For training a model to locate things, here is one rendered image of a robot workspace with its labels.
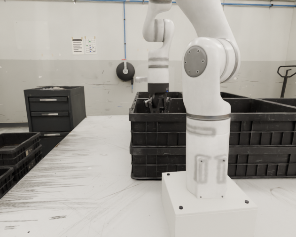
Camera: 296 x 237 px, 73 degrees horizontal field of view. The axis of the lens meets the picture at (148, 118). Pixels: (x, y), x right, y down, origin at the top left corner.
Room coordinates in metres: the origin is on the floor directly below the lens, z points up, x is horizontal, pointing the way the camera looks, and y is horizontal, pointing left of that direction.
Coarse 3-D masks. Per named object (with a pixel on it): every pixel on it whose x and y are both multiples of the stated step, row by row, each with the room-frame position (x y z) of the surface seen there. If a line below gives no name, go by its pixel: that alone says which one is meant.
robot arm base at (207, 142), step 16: (192, 128) 0.40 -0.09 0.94; (208, 128) 0.38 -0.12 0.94; (224, 128) 0.39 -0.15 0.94; (192, 144) 0.40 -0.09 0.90; (208, 144) 0.38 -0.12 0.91; (224, 144) 0.39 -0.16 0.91; (192, 160) 0.40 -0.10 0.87; (208, 160) 0.38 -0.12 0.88; (224, 160) 0.38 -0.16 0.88; (192, 176) 0.40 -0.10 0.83; (208, 176) 0.38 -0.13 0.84; (224, 176) 0.38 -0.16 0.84; (192, 192) 0.40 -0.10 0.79; (208, 192) 0.38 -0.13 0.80; (224, 192) 0.38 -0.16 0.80
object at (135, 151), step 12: (132, 156) 0.63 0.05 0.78; (144, 156) 0.61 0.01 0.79; (156, 156) 0.60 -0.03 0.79; (168, 156) 0.61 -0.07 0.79; (180, 156) 0.61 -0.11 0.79; (132, 168) 0.63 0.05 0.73; (144, 168) 0.61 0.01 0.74; (156, 168) 0.60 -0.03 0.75; (168, 168) 0.61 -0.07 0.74; (180, 168) 0.61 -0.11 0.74
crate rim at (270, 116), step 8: (280, 104) 0.79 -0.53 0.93; (272, 112) 0.62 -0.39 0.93; (280, 112) 0.62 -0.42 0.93; (288, 112) 0.62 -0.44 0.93; (232, 120) 0.60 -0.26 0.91; (240, 120) 0.60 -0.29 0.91; (248, 120) 0.60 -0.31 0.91; (256, 120) 0.60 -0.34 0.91; (264, 120) 0.60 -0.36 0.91; (272, 120) 0.60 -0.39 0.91; (280, 120) 0.60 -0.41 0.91; (288, 120) 0.60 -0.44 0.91
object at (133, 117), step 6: (132, 108) 0.70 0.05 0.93; (132, 114) 0.59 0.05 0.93; (138, 114) 0.59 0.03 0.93; (144, 114) 0.59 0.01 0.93; (150, 114) 0.59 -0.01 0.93; (156, 114) 0.59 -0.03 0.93; (162, 114) 0.60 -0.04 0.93; (168, 114) 0.60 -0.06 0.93; (174, 114) 0.60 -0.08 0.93; (180, 114) 0.60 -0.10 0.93; (186, 114) 0.60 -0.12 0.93; (132, 120) 0.59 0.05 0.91; (138, 120) 0.59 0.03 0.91; (144, 120) 0.59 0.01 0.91; (150, 120) 0.59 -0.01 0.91; (156, 120) 0.60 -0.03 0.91; (162, 120) 0.60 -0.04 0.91; (168, 120) 0.60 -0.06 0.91; (174, 120) 0.60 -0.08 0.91; (180, 120) 0.60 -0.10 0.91; (186, 120) 0.60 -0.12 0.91
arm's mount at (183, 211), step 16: (176, 176) 0.48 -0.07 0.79; (176, 192) 0.41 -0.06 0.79; (240, 192) 0.40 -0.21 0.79; (176, 208) 0.35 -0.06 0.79; (192, 208) 0.35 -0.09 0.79; (208, 208) 0.35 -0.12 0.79; (224, 208) 0.35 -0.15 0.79; (240, 208) 0.35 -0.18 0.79; (256, 208) 0.35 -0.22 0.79; (176, 224) 0.33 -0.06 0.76; (192, 224) 0.34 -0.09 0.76; (208, 224) 0.34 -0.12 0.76; (224, 224) 0.34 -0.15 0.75; (240, 224) 0.35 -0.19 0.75
